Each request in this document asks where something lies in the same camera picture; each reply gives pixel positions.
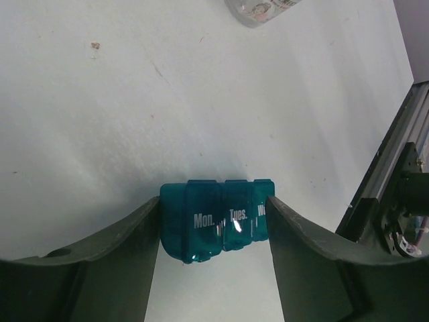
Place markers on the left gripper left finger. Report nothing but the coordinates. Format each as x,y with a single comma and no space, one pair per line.
104,277

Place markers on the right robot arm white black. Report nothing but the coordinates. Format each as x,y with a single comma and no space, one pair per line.
403,218

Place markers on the teal weekly pill organizer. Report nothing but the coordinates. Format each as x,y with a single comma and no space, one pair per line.
202,218

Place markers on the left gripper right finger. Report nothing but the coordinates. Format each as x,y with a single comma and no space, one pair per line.
322,276

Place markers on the clear pill bottle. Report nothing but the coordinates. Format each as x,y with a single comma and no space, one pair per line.
253,13

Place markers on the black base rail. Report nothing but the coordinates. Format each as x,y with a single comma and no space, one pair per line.
360,223

